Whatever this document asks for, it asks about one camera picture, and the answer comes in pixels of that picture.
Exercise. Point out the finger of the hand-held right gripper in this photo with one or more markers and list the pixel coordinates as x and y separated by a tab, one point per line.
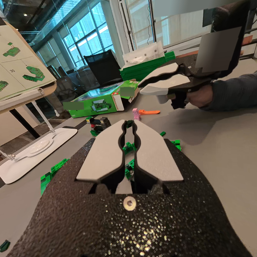
162	71
170	83

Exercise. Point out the black office chair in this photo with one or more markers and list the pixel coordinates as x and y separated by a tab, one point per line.
104	68

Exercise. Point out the white book stand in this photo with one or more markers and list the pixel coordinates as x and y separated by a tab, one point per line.
60	136

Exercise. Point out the white plastic bags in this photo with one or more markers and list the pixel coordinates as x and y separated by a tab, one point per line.
140	55

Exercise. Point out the green brick plate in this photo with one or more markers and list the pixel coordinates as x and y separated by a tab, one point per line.
4	245

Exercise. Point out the green brick cluster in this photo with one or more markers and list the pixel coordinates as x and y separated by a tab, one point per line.
176	144
130	168
128	147

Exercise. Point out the dark brick build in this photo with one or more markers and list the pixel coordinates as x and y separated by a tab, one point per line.
99	124

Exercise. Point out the black tripod stand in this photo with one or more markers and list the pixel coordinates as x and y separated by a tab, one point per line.
127	24

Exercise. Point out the pink pig brick figure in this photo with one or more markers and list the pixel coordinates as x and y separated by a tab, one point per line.
136	114

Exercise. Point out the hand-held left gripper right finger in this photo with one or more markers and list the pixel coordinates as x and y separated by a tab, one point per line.
158	156

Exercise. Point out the green plastic tray stack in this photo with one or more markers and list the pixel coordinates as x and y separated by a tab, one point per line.
144	68

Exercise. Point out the orange brick separator tool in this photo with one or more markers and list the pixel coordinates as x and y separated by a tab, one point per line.
149	112

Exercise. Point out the small dark green brick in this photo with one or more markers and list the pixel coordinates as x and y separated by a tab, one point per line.
129	123

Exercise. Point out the brick building instruction booklet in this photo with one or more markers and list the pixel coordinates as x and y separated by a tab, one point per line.
18	66

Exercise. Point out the person's right forearm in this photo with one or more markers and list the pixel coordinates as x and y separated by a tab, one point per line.
235	92

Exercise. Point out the person's right hand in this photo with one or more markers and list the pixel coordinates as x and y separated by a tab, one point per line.
200	98

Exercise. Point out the green toy brick box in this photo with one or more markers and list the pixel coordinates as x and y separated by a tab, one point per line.
94	103

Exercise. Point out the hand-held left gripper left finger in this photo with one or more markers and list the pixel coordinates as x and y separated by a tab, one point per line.
100	156

